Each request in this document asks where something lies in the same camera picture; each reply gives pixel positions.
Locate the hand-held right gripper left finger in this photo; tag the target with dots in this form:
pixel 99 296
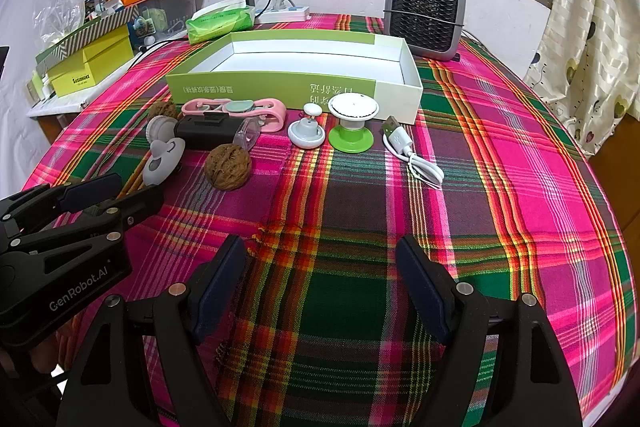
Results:
pixel 220 288

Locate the cream dotted curtain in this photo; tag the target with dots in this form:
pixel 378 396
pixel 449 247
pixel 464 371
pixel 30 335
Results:
pixel 590 32

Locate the white grey handheld massager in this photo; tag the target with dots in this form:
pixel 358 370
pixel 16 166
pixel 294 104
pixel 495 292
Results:
pixel 161 162

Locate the brown walnut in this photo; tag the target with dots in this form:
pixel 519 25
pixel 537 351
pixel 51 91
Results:
pixel 165 109
pixel 228 167

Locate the clear plastic storage box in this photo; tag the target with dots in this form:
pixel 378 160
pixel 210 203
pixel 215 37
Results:
pixel 175 7

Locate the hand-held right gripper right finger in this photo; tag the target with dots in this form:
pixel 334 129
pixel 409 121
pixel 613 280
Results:
pixel 425 292

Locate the black device with clear cap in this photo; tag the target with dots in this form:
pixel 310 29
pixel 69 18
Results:
pixel 205 132

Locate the brown wooden panel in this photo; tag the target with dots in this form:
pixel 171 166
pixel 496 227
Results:
pixel 625 177

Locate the person's left hand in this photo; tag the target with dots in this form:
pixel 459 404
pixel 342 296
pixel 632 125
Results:
pixel 45 357

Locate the green tissue pack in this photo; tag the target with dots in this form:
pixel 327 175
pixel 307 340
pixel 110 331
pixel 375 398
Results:
pixel 220 24

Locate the white round green base stand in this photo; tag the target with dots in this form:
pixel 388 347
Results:
pixel 352 107

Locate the white power strip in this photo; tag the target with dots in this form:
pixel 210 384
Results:
pixel 285 13

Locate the yellow green shoe box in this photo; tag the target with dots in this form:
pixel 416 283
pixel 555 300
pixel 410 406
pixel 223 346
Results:
pixel 90 67

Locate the small white grey round stand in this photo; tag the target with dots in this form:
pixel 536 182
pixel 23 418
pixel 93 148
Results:
pixel 306 137

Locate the pink green plaid tablecloth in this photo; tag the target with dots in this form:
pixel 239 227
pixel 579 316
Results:
pixel 350 217

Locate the green white cardboard box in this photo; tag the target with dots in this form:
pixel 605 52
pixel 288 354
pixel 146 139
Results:
pixel 300 87

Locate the grey space heater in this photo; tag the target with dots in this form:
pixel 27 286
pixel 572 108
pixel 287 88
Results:
pixel 425 17

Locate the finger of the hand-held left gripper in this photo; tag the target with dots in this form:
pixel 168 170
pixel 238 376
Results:
pixel 92 191
pixel 145 204

